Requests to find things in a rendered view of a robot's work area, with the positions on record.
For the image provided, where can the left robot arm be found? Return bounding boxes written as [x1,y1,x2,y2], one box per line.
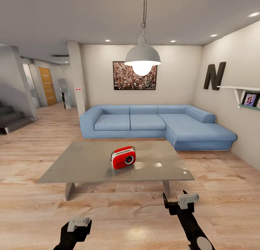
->
[53,217,92,250]

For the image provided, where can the radio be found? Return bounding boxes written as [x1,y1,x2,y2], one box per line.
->
[111,146,136,169]

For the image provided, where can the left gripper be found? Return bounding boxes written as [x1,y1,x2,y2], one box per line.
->
[60,220,92,249]

